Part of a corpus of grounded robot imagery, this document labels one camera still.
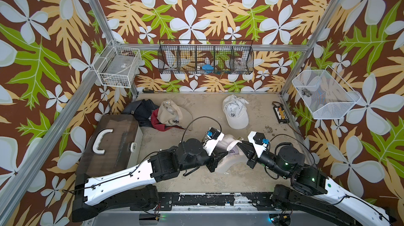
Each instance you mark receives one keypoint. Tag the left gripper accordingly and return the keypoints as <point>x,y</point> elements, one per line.
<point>213,158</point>

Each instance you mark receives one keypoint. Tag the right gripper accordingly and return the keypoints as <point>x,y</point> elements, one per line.
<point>251,155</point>

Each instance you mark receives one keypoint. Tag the cream pink baseball cap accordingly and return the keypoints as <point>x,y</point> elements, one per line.
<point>235,154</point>

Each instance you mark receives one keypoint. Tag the white baseball cap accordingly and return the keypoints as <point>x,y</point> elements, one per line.
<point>235,110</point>

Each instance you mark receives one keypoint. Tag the beige baseball cap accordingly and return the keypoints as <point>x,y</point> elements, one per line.
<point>171,114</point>

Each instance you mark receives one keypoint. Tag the maroon baseball cap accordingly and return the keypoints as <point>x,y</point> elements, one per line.
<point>159,126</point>

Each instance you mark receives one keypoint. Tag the black baseball cap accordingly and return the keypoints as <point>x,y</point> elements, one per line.
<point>142,111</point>

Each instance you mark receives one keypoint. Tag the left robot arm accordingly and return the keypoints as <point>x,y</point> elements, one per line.
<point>133,187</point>

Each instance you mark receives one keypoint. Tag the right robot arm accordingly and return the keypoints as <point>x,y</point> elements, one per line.
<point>311,190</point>

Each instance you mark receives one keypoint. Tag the black orange device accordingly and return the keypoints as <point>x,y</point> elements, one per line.
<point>280,112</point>

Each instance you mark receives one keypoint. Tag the small dark object in basket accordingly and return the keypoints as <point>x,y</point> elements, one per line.
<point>306,92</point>

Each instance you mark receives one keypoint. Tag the blue object in basket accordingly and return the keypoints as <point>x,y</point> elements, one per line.
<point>208,68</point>

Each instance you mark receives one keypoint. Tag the white mesh basket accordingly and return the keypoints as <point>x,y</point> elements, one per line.
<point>332,97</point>

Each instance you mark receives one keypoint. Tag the brown lidded storage box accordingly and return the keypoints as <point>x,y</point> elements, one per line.
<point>114,146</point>

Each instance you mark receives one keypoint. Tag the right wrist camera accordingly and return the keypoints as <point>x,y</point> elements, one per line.
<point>259,142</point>

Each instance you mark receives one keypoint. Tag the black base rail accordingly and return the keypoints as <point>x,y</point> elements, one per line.
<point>166,201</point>

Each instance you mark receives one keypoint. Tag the black wire basket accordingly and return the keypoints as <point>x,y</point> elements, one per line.
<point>190,55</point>

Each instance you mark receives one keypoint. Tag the white wire basket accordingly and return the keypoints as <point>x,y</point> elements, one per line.
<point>116,66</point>

